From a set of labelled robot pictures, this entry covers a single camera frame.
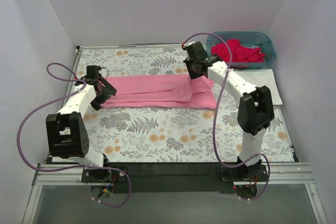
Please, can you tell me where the pink t shirt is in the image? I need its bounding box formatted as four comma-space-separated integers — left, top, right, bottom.
102, 74, 216, 110

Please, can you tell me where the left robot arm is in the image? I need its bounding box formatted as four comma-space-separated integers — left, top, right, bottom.
46, 65, 117, 167

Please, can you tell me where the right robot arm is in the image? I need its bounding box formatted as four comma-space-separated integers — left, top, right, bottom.
182, 41, 275, 182

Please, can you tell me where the red t shirt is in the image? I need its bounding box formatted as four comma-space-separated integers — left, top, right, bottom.
211, 39, 265, 63

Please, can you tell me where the floral table cloth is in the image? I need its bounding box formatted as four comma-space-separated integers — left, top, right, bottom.
51, 46, 299, 163

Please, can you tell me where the teal plastic basket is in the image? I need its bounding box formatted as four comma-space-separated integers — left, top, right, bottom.
206, 31, 276, 70

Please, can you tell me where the folded white t shirt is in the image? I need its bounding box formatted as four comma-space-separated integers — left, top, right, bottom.
234, 69, 282, 106

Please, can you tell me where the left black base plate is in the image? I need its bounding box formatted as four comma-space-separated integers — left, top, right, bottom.
81, 166, 128, 183

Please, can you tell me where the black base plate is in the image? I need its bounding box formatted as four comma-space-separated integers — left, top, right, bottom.
81, 166, 128, 183
218, 165, 268, 183

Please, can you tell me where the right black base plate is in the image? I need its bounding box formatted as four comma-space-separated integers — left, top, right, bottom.
218, 165, 268, 183

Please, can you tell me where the aluminium frame rail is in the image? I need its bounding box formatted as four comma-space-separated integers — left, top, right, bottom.
23, 162, 328, 223

